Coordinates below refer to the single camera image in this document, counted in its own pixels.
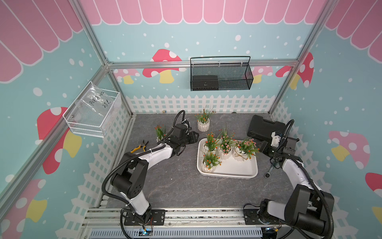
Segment green handled ratchet wrench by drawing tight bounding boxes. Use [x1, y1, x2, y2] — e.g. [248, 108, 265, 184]
[264, 166, 274, 179]

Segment white rectangular storage tray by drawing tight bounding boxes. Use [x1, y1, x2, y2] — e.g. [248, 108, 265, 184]
[197, 138, 258, 179]

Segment twine pot orange flowers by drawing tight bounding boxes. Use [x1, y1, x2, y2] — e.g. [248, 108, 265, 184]
[202, 152, 222, 173]

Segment black box in basket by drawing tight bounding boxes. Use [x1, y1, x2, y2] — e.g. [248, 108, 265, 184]
[191, 75, 219, 91]

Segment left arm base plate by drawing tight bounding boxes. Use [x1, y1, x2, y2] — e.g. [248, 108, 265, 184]
[122, 210, 166, 226]

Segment twine pot pink flowers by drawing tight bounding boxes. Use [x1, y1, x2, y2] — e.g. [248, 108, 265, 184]
[234, 138, 259, 161]

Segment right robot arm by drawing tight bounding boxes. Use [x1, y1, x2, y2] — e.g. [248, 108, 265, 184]
[257, 119, 335, 239]

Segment black wire mesh basket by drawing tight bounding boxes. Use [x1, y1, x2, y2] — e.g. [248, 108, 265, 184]
[190, 56, 254, 91]

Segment clear wire wall basket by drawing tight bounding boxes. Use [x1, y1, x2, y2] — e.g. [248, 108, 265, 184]
[63, 81, 122, 138]

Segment yellow handled pliers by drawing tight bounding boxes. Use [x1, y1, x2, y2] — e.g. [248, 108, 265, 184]
[131, 141, 148, 153]

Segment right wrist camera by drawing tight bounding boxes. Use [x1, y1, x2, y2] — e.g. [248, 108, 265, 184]
[271, 131, 282, 147]

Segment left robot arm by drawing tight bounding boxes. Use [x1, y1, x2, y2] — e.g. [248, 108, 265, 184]
[101, 110, 199, 225]

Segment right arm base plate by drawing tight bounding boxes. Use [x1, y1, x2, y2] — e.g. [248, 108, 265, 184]
[243, 208, 279, 227]

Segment far left pot orange flowers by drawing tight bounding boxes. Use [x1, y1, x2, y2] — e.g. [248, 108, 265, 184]
[155, 124, 167, 142]

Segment back ribbed pot plant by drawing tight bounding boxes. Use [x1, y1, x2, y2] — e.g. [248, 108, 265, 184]
[196, 108, 214, 132]

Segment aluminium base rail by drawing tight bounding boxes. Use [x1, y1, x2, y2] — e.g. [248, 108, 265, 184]
[80, 207, 329, 239]

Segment black plastic tool case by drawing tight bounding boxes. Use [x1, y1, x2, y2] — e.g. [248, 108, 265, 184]
[247, 115, 286, 142]

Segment plastic bag with writing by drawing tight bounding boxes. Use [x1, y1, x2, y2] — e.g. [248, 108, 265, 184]
[74, 83, 113, 126]

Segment ribbed pot orange flowers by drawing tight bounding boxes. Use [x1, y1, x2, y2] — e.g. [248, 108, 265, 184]
[203, 132, 218, 155]

